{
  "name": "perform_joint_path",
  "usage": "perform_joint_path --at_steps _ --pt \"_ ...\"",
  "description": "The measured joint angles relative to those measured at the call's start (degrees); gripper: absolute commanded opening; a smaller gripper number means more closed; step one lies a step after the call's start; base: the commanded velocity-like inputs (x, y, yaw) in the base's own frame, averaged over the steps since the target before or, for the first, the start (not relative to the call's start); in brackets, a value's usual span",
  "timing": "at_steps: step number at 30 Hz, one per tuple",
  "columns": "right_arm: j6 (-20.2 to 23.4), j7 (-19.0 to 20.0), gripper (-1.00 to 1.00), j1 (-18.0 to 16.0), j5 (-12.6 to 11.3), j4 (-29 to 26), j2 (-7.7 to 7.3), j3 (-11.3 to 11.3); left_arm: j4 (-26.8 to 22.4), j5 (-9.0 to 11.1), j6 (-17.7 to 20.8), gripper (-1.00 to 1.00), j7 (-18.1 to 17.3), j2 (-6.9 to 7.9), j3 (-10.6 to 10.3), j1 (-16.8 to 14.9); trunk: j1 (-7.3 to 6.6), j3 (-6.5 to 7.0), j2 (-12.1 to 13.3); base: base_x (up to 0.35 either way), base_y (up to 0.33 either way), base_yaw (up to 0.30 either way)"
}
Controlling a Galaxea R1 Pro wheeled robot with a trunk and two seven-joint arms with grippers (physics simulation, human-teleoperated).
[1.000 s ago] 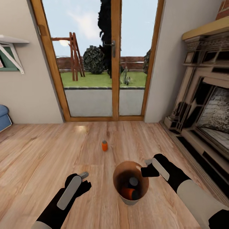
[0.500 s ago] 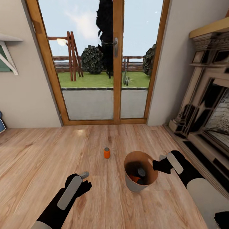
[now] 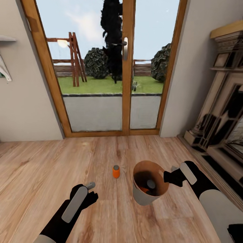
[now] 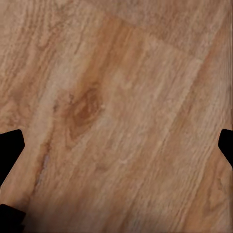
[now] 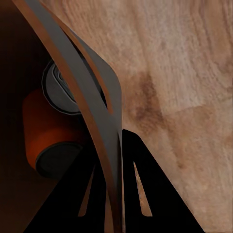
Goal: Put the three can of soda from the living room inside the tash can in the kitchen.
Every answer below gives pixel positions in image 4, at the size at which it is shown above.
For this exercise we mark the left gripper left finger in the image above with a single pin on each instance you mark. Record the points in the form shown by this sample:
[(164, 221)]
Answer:
[(11, 146)]

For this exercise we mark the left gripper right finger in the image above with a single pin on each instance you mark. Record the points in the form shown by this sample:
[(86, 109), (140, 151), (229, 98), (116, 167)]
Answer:
[(225, 144)]

